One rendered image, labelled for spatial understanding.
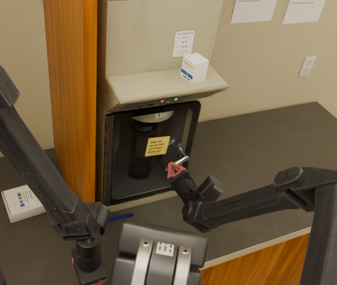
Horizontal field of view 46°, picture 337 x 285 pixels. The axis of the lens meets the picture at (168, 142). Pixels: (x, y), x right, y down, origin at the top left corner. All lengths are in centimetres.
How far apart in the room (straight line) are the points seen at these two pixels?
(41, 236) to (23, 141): 70
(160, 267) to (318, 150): 166
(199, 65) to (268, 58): 94
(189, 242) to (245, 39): 147
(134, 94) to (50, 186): 34
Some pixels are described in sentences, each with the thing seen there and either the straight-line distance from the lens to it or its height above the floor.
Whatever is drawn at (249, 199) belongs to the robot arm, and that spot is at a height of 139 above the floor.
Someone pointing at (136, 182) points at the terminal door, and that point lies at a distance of 136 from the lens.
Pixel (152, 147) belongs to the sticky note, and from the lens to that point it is 127.
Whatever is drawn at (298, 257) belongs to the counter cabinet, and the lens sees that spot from 188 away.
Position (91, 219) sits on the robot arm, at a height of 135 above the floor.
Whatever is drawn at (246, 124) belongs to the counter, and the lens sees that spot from 198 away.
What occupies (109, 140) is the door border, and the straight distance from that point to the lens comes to 119.
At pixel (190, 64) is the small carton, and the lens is 106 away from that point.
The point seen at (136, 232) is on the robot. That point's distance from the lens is 43.
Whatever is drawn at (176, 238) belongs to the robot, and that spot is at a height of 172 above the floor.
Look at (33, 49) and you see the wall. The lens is 148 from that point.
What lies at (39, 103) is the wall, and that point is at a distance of 160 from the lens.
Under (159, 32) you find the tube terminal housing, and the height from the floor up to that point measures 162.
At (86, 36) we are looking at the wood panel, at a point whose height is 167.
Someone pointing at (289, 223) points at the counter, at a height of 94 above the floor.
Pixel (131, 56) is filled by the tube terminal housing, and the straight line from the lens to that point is 106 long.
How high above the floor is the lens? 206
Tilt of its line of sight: 40 degrees down
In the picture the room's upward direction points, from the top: 10 degrees clockwise
